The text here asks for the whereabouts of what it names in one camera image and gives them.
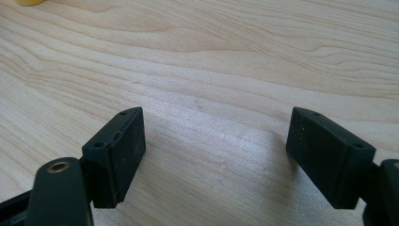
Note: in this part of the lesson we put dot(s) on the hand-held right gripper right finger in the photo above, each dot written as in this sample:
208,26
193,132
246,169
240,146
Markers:
326,157

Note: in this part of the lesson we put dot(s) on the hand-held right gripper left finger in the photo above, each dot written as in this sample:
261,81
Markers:
117,160

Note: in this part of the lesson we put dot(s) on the yellow round object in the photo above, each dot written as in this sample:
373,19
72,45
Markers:
29,2

